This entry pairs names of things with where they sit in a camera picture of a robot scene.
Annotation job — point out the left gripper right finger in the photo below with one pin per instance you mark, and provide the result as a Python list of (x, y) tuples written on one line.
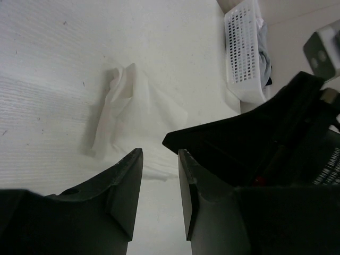
[(221, 219)]

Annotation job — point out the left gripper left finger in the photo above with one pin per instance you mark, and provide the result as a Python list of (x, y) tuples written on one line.
[(94, 217)]

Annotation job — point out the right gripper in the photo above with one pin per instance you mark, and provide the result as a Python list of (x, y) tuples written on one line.
[(286, 141)]

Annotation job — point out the white tank top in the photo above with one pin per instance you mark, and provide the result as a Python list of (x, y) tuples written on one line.
[(132, 112)]

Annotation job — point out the grey tank top in basket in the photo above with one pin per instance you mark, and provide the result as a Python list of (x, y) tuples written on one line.
[(264, 58)]

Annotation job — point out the black garment in basket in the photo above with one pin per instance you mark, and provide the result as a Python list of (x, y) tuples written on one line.
[(269, 82)]

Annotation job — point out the white plastic laundry basket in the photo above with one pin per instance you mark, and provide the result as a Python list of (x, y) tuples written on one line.
[(242, 55)]

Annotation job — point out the white pink garment in basket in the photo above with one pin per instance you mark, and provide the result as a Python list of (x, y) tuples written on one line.
[(259, 22)]

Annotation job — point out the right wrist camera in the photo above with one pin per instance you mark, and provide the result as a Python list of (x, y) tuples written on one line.
[(322, 51)]

